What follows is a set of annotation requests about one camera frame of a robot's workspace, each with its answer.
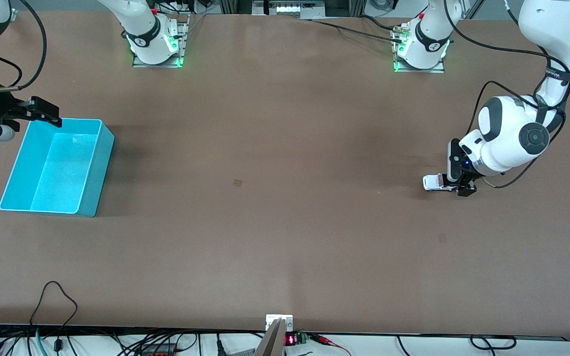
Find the white toy jeep black roof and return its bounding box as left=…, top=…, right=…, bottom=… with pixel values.
left=423, top=174, right=460, bottom=192

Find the turquoise plastic bin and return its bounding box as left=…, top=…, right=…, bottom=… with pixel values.
left=0, top=118, right=115, bottom=218

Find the lit equipment rack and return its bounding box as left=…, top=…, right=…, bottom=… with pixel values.
left=251, top=0, right=326, bottom=19

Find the orange connector block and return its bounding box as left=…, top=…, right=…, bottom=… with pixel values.
left=142, top=343, right=179, bottom=356

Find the long black right arm cable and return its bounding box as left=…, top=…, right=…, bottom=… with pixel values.
left=0, top=0, right=48, bottom=93

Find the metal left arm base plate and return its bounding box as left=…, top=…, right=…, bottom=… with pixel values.
left=391, top=24, right=447, bottom=74

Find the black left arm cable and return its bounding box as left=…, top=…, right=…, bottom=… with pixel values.
left=443, top=0, right=570, bottom=189

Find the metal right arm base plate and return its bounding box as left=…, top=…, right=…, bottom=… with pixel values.
left=132, top=14, right=190, bottom=68

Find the black coiled cable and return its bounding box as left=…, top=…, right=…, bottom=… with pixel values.
left=470, top=335, right=517, bottom=351

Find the thin black table cable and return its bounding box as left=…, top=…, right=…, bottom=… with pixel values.
left=358, top=15, right=400, bottom=31

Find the black looped cable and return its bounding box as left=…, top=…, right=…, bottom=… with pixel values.
left=30, top=280, right=79, bottom=356

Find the thick black table cable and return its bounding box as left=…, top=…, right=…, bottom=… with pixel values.
left=310, top=19, right=405, bottom=42

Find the red clip wire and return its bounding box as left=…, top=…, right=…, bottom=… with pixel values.
left=309, top=334, right=352, bottom=356

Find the teal cable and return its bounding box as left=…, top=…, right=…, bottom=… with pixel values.
left=34, top=328, right=49, bottom=356

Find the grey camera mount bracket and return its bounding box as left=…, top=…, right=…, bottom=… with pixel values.
left=253, top=314, right=294, bottom=356

